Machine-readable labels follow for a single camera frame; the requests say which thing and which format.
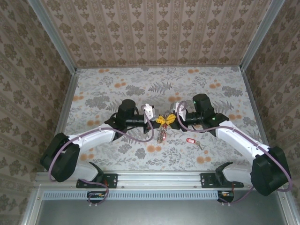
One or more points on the metal keyring holder with rings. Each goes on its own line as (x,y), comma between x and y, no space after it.
(161,138)

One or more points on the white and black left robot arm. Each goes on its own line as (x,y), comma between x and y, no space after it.
(93,138)

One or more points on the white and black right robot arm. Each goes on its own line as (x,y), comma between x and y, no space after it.
(239,140)

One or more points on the floral patterned table cover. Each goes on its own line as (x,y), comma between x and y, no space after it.
(105,79)

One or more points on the grey metal sheet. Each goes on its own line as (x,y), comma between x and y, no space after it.
(159,213)

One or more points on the thin aluminium rear rail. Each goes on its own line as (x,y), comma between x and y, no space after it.
(159,67)

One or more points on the aluminium side rail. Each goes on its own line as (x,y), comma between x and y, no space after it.
(63,117)
(253,100)

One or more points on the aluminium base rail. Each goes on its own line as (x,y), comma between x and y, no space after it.
(159,179)

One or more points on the aluminium frame post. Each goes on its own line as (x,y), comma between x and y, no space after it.
(55,35)
(259,35)

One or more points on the aluminium frame bar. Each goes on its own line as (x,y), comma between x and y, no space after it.
(287,211)
(32,208)

